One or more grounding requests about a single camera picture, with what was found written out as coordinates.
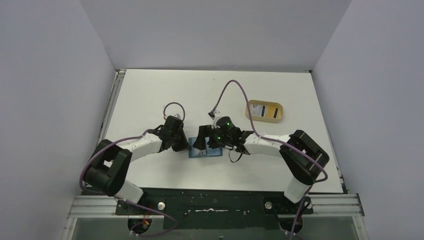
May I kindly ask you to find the blue leather card holder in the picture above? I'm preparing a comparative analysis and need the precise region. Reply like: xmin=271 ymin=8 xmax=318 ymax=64
xmin=188 ymin=137 xmax=223 ymax=159

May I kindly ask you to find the white credit card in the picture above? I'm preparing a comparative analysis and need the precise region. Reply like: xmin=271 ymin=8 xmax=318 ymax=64
xmin=249 ymin=104 xmax=267 ymax=117

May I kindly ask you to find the yellow credit card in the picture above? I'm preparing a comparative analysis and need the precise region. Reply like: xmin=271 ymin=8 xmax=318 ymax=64
xmin=264 ymin=106 xmax=279 ymax=119

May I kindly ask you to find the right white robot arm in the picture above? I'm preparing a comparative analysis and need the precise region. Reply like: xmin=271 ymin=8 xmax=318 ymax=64
xmin=191 ymin=116 xmax=330 ymax=214

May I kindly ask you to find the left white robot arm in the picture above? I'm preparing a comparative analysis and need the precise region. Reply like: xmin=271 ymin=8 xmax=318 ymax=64
xmin=79 ymin=116 xmax=189 ymax=215

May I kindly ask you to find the beige oval tray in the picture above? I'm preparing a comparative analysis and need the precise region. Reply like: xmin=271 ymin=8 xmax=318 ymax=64
xmin=245 ymin=99 xmax=284 ymax=123

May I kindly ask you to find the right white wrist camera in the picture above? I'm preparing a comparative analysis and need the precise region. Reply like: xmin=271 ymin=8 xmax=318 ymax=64
xmin=211 ymin=114 xmax=223 ymax=129

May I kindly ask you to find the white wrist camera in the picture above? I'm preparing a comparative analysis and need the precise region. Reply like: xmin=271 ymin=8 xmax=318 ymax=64
xmin=211 ymin=114 xmax=223 ymax=129
xmin=174 ymin=113 xmax=183 ymax=120

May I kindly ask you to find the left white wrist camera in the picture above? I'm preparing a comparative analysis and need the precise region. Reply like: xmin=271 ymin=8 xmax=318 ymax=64
xmin=174 ymin=113 xmax=183 ymax=120

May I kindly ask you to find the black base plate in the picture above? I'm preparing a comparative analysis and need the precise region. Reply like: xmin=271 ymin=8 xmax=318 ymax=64
xmin=81 ymin=187 xmax=316 ymax=233

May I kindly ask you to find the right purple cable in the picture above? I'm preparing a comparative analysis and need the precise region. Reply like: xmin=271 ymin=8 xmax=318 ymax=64
xmin=207 ymin=79 xmax=329 ymax=240

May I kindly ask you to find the aluminium rail frame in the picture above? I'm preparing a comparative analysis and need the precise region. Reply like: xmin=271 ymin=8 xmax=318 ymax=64
xmin=70 ymin=69 xmax=368 ymax=240

